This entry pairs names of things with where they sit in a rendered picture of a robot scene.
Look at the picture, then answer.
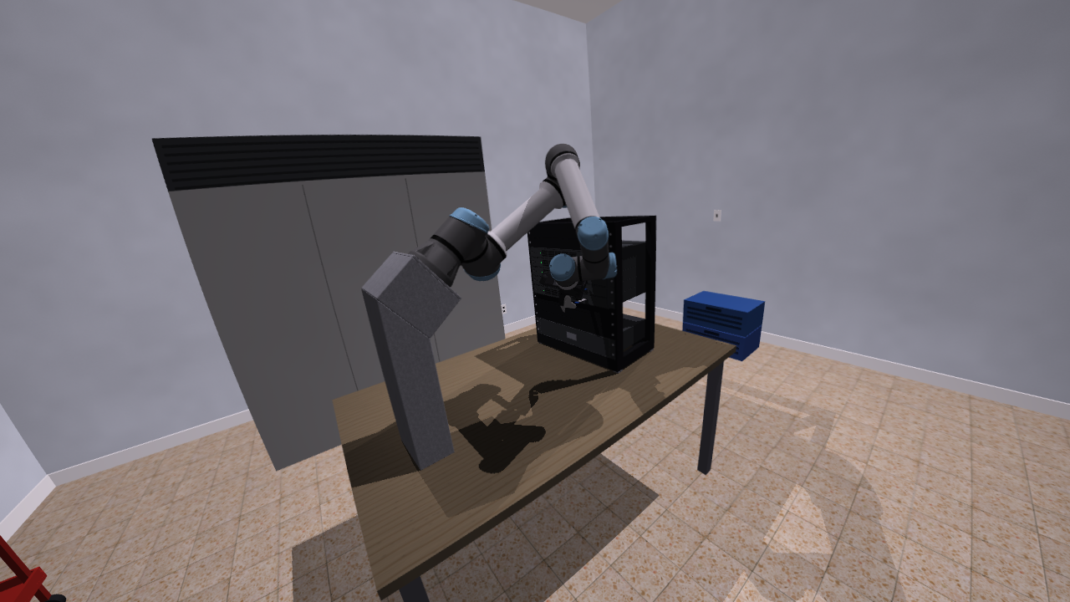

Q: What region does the black server rack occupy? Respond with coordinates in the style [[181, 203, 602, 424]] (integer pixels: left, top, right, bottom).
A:
[[528, 216, 656, 373]]

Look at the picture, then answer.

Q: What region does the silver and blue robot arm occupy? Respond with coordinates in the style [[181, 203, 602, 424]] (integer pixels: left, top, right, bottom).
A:
[[408, 144, 617, 290]]

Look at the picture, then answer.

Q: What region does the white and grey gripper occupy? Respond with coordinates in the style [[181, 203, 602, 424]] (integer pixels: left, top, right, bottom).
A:
[[559, 281, 589, 312]]

